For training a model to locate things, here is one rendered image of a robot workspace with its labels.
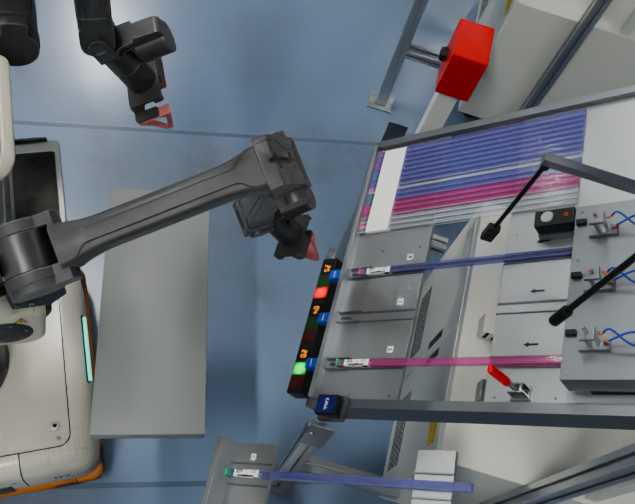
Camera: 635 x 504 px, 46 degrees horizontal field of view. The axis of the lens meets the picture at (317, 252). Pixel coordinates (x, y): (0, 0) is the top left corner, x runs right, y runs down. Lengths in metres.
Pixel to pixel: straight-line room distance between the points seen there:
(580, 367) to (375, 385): 0.43
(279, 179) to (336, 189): 1.64
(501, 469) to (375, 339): 0.43
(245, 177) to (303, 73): 1.92
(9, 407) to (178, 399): 0.53
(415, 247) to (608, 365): 0.55
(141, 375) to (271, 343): 0.76
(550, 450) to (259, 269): 1.12
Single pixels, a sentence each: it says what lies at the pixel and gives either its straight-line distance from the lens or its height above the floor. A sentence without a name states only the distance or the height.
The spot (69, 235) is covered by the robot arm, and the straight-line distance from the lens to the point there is 1.07.
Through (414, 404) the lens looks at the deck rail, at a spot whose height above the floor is 0.90.
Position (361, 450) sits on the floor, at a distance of 2.33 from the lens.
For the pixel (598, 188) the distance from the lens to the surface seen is 1.54.
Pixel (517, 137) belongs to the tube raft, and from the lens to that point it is 1.69.
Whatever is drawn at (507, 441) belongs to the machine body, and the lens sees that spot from 1.80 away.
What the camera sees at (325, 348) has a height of 0.73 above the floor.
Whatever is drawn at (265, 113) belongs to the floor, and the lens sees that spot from 2.79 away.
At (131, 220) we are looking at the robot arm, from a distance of 1.04.
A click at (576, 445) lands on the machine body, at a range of 1.87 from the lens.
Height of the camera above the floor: 2.23
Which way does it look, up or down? 62 degrees down
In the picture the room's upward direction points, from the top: 21 degrees clockwise
